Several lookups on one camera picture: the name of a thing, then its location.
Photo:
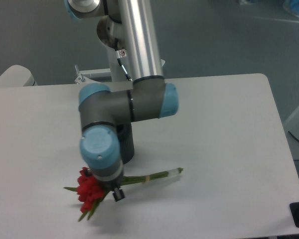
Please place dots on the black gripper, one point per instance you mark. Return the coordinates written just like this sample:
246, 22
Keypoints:
112, 184

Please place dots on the red tulip bouquet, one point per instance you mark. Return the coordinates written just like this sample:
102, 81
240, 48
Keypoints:
92, 197

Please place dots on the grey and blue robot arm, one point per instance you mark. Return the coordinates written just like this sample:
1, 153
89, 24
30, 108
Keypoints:
106, 117

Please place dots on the black ribbed vase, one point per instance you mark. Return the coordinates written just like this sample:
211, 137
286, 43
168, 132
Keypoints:
125, 137

